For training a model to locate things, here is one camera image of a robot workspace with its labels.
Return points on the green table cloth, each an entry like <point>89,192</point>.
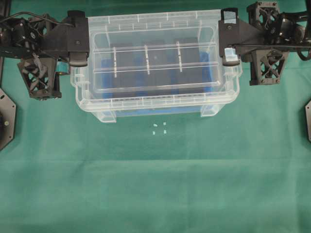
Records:
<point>245,170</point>

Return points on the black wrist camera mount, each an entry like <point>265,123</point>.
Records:
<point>40,77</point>
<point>267,66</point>

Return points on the black camera carton three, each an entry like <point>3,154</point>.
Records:
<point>191,74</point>

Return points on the clear plastic box lid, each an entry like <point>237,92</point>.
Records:
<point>102,57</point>

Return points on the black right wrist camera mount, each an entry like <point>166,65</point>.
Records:
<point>267,66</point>

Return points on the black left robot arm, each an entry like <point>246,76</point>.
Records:
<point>25,34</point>

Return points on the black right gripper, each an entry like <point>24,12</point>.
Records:
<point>236,37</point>

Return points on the black camera carton two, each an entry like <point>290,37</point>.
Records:
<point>158,75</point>

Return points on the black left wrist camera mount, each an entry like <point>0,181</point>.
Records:
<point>40,77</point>

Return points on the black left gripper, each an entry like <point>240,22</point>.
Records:
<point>69,40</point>

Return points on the black camera carton one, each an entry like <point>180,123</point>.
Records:
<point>125,78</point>

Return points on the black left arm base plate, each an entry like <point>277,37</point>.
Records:
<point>7,119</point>

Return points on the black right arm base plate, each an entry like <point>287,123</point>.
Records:
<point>308,119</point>

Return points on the clear plastic storage box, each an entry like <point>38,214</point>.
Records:
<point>105,109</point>

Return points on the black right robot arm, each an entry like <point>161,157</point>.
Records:
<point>266,39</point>

